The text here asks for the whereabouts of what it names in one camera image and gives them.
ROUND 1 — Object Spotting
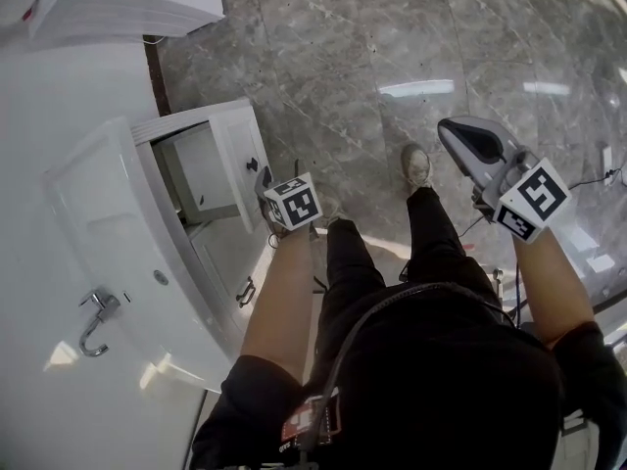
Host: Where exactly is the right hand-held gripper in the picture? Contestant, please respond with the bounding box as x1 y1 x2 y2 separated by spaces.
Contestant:
438 115 573 246

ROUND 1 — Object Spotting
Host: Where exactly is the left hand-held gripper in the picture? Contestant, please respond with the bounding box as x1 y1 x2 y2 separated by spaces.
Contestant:
255 164 324 233

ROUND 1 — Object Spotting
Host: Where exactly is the white drawer with black knob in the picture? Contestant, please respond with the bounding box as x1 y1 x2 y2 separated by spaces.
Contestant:
133 97 274 236

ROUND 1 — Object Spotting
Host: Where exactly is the person's left forearm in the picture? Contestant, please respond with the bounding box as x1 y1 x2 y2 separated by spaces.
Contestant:
238 225 318 385

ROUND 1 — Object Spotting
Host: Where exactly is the person's right forearm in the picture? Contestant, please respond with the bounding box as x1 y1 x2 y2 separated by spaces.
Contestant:
510 222 598 351

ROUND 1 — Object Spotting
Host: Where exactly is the person's right shoe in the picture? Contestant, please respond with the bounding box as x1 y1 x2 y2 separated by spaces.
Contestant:
400 142 436 191

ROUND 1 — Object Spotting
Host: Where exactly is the person's shoe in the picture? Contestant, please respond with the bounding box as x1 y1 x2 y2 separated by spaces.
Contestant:
266 196 346 250
400 142 436 191

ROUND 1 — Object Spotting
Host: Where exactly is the person's left shoe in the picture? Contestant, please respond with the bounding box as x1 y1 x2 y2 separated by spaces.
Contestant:
266 196 346 250

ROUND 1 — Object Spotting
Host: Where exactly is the person's right leg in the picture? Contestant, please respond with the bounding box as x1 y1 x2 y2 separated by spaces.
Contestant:
404 185 502 307

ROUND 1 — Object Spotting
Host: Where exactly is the person's leg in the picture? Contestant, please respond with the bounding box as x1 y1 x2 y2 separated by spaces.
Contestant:
321 216 389 312
404 185 502 307

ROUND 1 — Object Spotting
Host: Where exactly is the person's left leg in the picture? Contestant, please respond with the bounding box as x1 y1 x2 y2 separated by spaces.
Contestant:
321 216 389 312

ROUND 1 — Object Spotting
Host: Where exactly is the white vanity cabinet with sink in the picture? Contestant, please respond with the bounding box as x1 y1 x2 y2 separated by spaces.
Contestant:
41 97 276 397

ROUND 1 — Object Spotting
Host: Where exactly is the chrome faucet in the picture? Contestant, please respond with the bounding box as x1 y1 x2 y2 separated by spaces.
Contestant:
76 286 122 359

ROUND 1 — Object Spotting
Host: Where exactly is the white water dispenser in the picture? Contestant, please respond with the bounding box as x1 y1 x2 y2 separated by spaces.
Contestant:
26 0 227 44

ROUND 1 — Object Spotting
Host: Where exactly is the red black chest box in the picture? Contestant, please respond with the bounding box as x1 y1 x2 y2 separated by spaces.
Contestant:
280 392 343 453

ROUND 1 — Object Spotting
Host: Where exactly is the black cabinet door handle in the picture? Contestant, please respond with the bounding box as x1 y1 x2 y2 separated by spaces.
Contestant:
235 275 257 309

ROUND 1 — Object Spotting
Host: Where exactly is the person wearing head camera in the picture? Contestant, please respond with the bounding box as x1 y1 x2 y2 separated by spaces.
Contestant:
188 281 627 470

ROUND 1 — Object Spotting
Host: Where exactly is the grey shoulder strap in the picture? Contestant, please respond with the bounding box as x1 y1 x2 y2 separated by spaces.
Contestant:
559 407 603 470

